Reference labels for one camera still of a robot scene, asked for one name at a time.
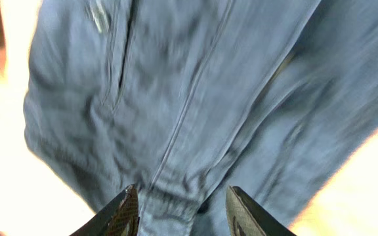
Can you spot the dark blue shorts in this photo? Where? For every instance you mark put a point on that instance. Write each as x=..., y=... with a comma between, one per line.
x=185, y=97

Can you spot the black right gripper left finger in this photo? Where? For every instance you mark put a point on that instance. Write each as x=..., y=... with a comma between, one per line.
x=118, y=218

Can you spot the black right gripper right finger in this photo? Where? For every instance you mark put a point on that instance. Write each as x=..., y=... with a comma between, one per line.
x=247, y=218

